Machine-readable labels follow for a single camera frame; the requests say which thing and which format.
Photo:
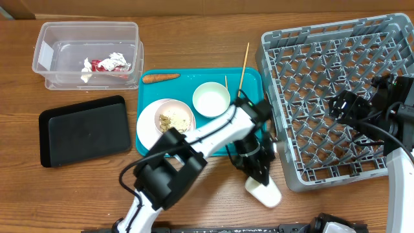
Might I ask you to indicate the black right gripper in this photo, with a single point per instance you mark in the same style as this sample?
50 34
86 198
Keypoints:
356 105

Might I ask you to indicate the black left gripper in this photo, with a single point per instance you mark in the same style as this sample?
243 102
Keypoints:
257 170

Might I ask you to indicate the white cup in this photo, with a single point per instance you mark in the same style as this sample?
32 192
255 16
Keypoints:
268 195

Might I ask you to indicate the white tissue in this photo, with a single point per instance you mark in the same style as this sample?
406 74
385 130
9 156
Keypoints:
115 62

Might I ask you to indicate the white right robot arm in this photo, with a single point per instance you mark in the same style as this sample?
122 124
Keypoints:
387 120

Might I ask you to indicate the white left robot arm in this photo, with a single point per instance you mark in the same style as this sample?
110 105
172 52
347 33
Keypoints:
175 161

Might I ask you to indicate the grey dishwasher rack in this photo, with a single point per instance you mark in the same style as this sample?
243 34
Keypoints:
303 68

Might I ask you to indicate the clear plastic waste bin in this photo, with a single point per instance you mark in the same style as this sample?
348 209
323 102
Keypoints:
62 47

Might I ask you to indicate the white round bowl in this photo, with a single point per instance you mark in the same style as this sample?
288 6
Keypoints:
211 99

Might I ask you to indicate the pink bowl with food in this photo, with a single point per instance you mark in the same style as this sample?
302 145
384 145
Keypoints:
174 114

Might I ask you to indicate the white round plate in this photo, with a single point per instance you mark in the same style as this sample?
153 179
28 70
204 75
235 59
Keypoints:
145 128

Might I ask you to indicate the orange carrot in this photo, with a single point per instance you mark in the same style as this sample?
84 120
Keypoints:
154 78

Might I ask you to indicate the black plastic tray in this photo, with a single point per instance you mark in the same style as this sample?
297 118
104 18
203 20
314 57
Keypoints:
83 131

